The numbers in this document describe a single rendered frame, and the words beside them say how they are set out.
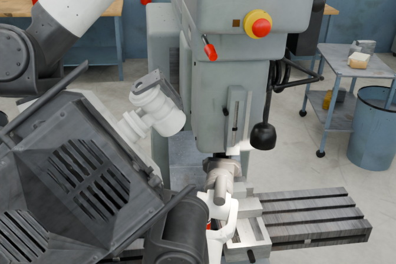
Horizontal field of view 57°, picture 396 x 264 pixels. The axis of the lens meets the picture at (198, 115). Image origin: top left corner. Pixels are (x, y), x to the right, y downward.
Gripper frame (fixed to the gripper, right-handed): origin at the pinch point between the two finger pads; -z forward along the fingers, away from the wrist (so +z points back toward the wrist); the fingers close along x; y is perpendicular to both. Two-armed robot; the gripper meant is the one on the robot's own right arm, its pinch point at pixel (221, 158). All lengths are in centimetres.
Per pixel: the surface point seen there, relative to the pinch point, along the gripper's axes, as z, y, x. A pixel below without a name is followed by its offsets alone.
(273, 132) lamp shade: 17.3, -23.1, -13.4
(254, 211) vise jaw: 5.6, 17.0, -12.7
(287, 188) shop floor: -135, 124, -52
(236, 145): 12.0, -14.4, -4.0
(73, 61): -311, 102, 201
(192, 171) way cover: -24.7, 26.9, 13.0
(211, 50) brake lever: 27, -48, 3
